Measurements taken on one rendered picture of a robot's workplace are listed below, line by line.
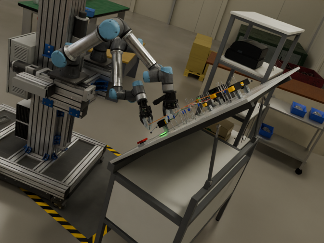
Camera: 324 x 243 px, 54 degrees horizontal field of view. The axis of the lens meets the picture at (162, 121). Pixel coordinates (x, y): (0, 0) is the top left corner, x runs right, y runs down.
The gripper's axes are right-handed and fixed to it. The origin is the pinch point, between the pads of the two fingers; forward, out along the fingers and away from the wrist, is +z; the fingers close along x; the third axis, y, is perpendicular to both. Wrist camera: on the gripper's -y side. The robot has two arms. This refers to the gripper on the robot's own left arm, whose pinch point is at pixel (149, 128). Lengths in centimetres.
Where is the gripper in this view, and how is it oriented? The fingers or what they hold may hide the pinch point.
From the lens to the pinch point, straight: 218.3
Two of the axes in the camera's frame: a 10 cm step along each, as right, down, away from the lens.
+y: 1.6, -3.6, -9.2
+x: 9.5, -2.0, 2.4
